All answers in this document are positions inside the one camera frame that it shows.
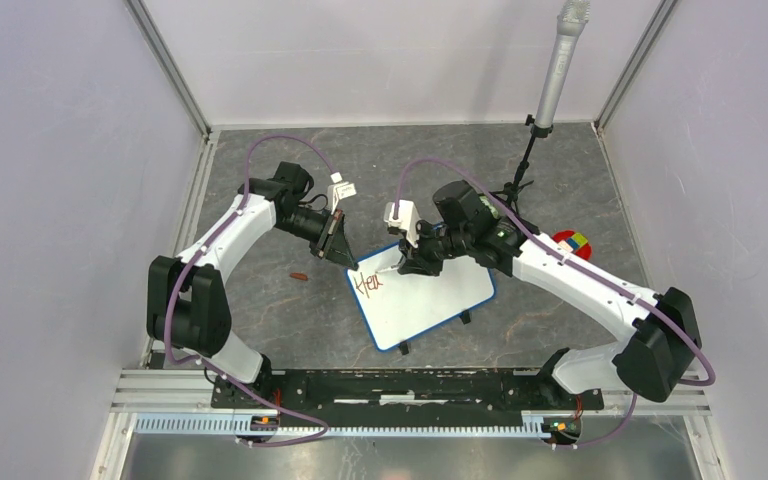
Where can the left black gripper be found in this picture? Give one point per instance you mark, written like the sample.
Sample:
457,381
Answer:
332,242

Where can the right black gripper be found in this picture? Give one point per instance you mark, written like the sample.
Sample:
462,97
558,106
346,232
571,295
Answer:
417,260

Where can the white marker pen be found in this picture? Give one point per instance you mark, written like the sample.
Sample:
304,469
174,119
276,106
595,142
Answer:
388,269

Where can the blue framed whiteboard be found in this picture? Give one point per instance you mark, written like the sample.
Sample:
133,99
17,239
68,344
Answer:
398,308

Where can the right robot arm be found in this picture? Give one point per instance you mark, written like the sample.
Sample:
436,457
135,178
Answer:
656,335

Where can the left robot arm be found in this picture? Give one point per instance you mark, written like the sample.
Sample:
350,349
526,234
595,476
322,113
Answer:
187,304

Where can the black microphone tripod stand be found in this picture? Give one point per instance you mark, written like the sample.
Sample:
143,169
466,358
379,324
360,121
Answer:
510,192

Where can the red plate with blocks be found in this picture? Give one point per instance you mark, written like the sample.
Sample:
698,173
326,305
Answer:
574,242

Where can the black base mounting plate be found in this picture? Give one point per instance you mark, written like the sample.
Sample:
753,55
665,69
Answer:
417,397

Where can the silver microphone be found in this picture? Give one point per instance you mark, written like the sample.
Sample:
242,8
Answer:
571,21

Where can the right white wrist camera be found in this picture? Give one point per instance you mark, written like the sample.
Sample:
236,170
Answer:
403,217

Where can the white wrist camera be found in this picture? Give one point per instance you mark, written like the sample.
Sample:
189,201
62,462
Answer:
338,190
403,217

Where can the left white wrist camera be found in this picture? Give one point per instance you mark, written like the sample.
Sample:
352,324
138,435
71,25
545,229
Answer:
338,190

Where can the aluminium slotted cable rail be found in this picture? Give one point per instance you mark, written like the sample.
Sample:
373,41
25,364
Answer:
249,425

